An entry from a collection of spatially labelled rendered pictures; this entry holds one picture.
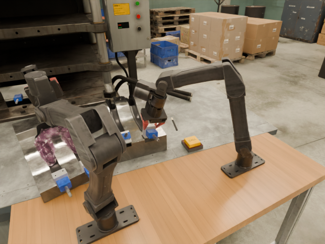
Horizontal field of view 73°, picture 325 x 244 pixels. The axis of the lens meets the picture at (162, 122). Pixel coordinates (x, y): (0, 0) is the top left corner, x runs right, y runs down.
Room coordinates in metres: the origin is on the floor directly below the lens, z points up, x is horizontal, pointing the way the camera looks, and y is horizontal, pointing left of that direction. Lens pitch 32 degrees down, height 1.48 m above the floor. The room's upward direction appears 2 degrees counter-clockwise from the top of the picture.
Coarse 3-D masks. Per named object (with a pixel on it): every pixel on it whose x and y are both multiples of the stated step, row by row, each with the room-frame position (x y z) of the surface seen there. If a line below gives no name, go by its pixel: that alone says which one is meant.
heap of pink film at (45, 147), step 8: (48, 128) 0.92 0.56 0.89; (56, 128) 0.91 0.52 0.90; (64, 128) 0.90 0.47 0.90; (40, 136) 0.85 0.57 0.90; (48, 136) 0.85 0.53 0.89; (64, 136) 0.82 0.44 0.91; (40, 144) 0.76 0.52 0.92; (48, 144) 0.76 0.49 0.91; (72, 144) 0.78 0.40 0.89; (40, 152) 0.72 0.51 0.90; (48, 152) 0.73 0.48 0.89; (48, 160) 0.70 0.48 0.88
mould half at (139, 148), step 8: (104, 104) 1.08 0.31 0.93; (120, 104) 1.08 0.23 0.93; (128, 104) 1.09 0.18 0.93; (136, 104) 1.09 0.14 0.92; (144, 104) 1.10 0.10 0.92; (120, 112) 1.03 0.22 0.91; (128, 112) 1.04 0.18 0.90; (120, 120) 0.99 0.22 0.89; (128, 120) 0.99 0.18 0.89; (128, 128) 0.91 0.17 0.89; (136, 128) 0.91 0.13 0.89; (160, 128) 0.89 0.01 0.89; (136, 136) 0.84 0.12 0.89; (160, 136) 0.83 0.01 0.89; (136, 144) 0.79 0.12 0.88; (144, 144) 0.80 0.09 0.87; (152, 144) 0.81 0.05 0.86; (160, 144) 0.83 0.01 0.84; (128, 152) 0.78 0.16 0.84; (136, 152) 0.79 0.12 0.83; (144, 152) 0.80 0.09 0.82; (152, 152) 0.81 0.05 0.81; (120, 160) 0.76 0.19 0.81
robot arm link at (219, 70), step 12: (228, 60) 0.77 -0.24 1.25; (168, 72) 0.79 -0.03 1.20; (180, 72) 0.76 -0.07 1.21; (192, 72) 0.74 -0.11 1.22; (204, 72) 0.73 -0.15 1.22; (216, 72) 0.72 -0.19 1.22; (228, 72) 0.70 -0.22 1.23; (156, 84) 0.76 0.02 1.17; (168, 84) 0.75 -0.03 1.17; (180, 84) 0.75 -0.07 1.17; (228, 84) 0.70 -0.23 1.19; (240, 84) 0.69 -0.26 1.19
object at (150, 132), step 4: (148, 124) 0.85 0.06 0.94; (152, 124) 0.85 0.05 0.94; (148, 128) 0.82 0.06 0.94; (152, 128) 0.83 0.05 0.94; (144, 132) 0.82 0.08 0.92; (148, 132) 0.78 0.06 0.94; (152, 132) 0.79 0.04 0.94; (156, 132) 0.79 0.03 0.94; (144, 136) 0.81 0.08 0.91; (148, 136) 0.78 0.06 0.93; (152, 136) 0.77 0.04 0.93; (156, 136) 0.79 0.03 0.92; (156, 140) 0.73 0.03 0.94
